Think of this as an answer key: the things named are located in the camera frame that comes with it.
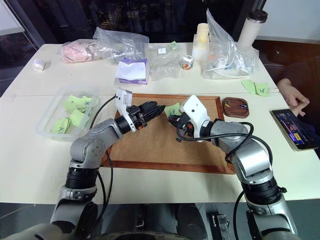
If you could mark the white tape roll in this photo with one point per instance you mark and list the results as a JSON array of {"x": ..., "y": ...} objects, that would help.
[{"x": 39, "y": 64}]

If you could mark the green note with scribble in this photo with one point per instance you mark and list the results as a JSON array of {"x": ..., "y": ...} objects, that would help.
[{"x": 172, "y": 108}]

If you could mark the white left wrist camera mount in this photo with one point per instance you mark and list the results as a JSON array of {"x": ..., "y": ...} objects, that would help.
[{"x": 124, "y": 100}]

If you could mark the person's bare hand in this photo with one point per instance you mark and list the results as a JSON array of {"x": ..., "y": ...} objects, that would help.
[{"x": 291, "y": 95}]

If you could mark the flat clear zip bag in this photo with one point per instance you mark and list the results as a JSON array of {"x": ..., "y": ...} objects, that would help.
[{"x": 162, "y": 62}]

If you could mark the blue pushpin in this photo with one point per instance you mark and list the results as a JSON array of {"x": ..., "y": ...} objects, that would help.
[{"x": 244, "y": 106}]

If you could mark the white tumbler with dark lid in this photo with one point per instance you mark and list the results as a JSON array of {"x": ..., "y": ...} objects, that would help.
[{"x": 250, "y": 30}]

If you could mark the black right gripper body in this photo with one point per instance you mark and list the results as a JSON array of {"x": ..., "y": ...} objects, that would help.
[{"x": 183, "y": 126}]

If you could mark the person's dark sleeved forearm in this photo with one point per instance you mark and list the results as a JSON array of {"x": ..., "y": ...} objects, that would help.
[{"x": 302, "y": 75}]

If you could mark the cream plastic cup stack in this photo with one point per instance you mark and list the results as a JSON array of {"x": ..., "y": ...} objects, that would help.
[{"x": 201, "y": 40}]

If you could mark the brown wooden tray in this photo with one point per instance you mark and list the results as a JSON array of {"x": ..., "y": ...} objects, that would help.
[{"x": 236, "y": 110}]

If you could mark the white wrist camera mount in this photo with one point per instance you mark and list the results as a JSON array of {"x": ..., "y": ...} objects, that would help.
[
  {"x": 193, "y": 110},
  {"x": 124, "y": 100}
]

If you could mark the smartphone with lit screen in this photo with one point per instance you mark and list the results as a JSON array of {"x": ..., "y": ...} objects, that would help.
[{"x": 295, "y": 130}]

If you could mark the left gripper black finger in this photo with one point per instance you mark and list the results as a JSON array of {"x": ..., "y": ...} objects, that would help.
[
  {"x": 156, "y": 111},
  {"x": 149, "y": 105}
]

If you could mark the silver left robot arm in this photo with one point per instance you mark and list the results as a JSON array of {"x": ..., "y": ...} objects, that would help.
[{"x": 85, "y": 147}]

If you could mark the clear plastic box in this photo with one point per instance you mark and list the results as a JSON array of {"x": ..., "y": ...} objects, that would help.
[{"x": 50, "y": 120}]

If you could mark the dark rounded shape under table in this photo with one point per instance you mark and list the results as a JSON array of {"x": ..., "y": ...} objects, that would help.
[{"x": 191, "y": 222}]

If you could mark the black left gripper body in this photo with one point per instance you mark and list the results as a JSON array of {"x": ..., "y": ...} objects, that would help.
[{"x": 137, "y": 117}]

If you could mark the pink cloth in plastic bag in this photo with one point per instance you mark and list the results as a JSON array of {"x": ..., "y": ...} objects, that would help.
[{"x": 75, "y": 52}]

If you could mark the purple tissue pack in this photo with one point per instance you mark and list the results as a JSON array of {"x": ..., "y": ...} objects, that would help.
[{"x": 131, "y": 70}]

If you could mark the metal bracket under table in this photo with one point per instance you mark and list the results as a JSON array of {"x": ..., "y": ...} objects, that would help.
[{"x": 220, "y": 220}]

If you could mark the large clear plastic bag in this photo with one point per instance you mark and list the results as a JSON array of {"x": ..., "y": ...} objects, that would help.
[{"x": 227, "y": 60}]

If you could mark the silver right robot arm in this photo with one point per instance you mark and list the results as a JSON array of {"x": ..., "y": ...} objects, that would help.
[{"x": 250, "y": 155}]

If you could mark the green sticky note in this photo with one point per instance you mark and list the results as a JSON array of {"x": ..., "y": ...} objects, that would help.
[
  {"x": 71, "y": 103},
  {"x": 77, "y": 118},
  {"x": 87, "y": 102},
  {"x": 248, "y": 86},
  {"x": 261, "y": 89},
  {"x": 60, "y": 126}
]

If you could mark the crumpled clear plastic bag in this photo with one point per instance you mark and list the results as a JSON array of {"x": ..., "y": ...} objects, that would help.
[{"x": 122, "y": 42}]

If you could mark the wood-framed cork board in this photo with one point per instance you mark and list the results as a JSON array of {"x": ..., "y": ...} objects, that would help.
[{"x": 155, "y": 145}]

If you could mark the green pushpin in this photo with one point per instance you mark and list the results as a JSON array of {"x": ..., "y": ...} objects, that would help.
[{"x": 226, "y": 102}]

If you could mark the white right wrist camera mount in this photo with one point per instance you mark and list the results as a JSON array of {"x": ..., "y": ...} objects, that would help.
[{"x": 193, "y": 110}]

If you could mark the small crumpled green note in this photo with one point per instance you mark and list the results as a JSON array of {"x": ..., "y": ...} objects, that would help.
[{"x": 172, "y": 45}]

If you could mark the clear jar of pushpins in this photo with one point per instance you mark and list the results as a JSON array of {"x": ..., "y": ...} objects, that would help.
[{"x": 187, "y": 63}]

